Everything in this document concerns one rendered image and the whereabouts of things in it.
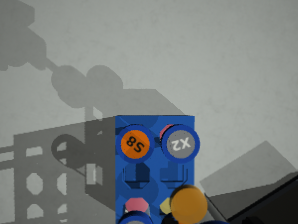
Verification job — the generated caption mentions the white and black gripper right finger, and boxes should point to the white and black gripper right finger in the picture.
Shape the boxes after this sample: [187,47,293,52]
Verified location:
[242,216,264,224]

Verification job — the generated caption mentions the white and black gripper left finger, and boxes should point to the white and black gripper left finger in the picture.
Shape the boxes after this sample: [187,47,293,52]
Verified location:
[163,218,179,224]

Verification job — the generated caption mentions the blue tube rack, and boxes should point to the blue tube rack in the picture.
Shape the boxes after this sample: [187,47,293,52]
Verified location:
[115,115,195,224]

